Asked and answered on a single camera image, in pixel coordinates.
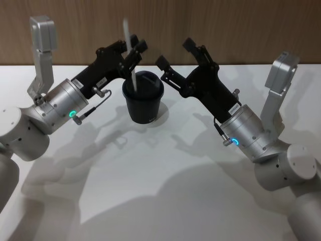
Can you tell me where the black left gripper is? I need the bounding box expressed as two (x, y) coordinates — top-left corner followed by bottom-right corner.
(72, 34), (149, 99)

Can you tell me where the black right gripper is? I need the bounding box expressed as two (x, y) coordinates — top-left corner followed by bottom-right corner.
(154, 37), (242, 124)

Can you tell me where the white stirring stick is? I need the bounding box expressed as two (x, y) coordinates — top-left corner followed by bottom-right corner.
(122, 17), (138, 92)

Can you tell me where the black paper cup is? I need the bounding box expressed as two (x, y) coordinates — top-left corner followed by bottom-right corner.
(121, 70), (165, 125)

